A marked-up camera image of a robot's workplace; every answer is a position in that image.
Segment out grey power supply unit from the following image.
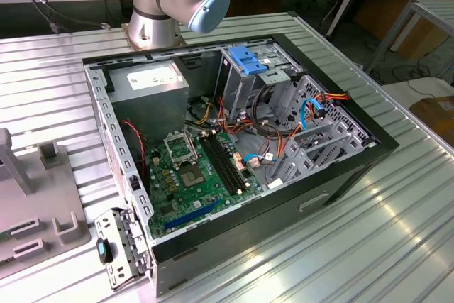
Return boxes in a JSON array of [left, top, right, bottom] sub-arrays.
[[106, 60, 191, 148]]

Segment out green motherboard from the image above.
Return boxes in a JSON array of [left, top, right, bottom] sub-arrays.
[[143, 128, 265, 240]]

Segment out blue drive cage latch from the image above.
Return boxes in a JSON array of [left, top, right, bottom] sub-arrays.
[[228, 45, 265, 76]]

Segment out black RAM slot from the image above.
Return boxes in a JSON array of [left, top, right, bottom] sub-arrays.
[[200, 133, 239, 197], [211, 131, 250, 190], [204, 133, 243, 194], [207, 131, 246, 192]]

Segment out black blue retainer latch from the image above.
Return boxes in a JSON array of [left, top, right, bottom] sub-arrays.
[[96, 238, 115, 265]]

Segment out red black twisted wire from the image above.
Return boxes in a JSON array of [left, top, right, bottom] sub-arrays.
[[119, 119, 147, 186]]

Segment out orange red wire bundle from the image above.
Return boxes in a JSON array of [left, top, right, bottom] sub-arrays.
[[216, 99, 297, 162]]

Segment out black PC case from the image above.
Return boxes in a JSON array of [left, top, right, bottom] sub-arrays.
[[81, 32, 401, 299]]

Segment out silver socket cover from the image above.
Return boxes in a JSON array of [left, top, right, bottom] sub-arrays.
[[163, 133, 197, 164]]

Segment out yellow black power wire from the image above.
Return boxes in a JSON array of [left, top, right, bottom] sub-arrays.
[[189, 95, 214, 125]]

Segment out grey parts rack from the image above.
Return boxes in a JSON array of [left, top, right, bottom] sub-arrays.
[[0, 127, 92, 280]]

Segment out blue expansion slot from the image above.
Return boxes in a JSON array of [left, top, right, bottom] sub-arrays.
[[164, 198, 220, 232]]

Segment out CPU socket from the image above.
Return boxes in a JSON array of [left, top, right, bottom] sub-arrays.
[[178, 165, 208, 191]]

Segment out blue SATA data wire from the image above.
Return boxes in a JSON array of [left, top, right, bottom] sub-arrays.
[[243, 95, 328, 170]]

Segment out silver disk bay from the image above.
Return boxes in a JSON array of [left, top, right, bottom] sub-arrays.
[[265, 118, 360, 190]]

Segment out orange red power wire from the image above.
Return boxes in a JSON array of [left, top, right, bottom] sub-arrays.
[[316, 92, 351, 120]]

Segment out socket locking lever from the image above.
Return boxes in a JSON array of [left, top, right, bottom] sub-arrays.
[[187, 133, 200, 167]]

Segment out silver slot retainer bracket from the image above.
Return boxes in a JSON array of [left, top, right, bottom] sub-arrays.
[[94, 206, 155, 292]]

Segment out silver drive cage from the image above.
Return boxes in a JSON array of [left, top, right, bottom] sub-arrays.
[[215, 42, 303, 123]]

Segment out brown cardboard box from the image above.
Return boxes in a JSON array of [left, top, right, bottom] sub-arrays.
[[409, 96, 454, 143], [393, 15, 450, 61]]

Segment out white metal frame table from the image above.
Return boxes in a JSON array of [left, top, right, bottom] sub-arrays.
[[365, 0, 454, 80]]

